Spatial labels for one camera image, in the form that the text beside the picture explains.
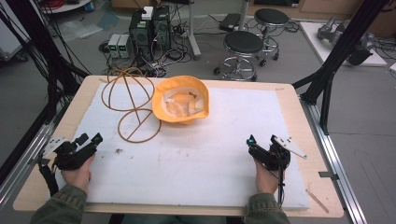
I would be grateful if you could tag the aluminium rail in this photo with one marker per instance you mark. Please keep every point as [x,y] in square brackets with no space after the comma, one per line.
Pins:
[21,165]
[336,161]

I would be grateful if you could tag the grey power supply unit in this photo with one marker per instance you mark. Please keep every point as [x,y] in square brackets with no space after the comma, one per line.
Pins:
[125,46]
[113,45]

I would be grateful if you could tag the grey tape piece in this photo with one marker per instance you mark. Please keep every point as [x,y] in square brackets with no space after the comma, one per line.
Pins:
[327,175]

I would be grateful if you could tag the grey metal table leg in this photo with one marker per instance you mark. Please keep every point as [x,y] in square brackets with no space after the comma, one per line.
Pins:
[193,31]

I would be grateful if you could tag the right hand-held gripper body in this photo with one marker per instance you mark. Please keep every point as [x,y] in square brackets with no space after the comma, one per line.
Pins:
[274,155]

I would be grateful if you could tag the yellow bucket hat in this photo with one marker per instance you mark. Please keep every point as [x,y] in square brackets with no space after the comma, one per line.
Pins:
[180,102]

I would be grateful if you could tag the white foam mat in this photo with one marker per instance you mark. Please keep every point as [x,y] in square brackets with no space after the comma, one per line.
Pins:
[199,155]

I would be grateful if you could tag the white box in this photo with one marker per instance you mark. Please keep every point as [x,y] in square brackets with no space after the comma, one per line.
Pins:
[147,13]

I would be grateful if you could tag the black metal frame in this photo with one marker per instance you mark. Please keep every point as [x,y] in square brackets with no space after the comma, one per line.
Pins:
[37,46]
[339,53]

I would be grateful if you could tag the clear plastic sheet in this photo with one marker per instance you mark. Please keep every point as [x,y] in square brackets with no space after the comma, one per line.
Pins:
[79,29]

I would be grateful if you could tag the white board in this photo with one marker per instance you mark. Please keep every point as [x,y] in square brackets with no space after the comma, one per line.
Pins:
[314,37]

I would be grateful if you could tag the wooden table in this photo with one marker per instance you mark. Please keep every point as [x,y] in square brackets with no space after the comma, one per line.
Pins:
[314,149]

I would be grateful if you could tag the person's right hand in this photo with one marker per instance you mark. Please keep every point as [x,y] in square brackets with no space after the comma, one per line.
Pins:
[267,182]

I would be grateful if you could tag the grey metal post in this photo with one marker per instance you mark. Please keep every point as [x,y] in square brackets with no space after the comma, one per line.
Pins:
[244,14]

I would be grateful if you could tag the black computer tower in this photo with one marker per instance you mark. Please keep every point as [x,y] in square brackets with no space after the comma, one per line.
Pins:
[140,34]
[162,28]

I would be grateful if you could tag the thin wooden stick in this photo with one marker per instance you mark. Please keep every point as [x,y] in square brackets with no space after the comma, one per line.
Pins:
[317,201]

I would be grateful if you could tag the person's left hand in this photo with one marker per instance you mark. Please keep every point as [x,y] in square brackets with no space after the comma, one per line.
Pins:
[78,177]

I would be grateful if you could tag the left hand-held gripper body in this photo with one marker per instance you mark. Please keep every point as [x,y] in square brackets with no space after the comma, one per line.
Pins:
[70,157]

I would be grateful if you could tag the round white table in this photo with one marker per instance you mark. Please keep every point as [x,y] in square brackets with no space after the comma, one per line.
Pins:
[65,4]

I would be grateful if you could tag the black round stool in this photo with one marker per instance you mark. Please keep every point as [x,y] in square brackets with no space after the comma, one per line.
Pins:
[243,43]
[271,17]

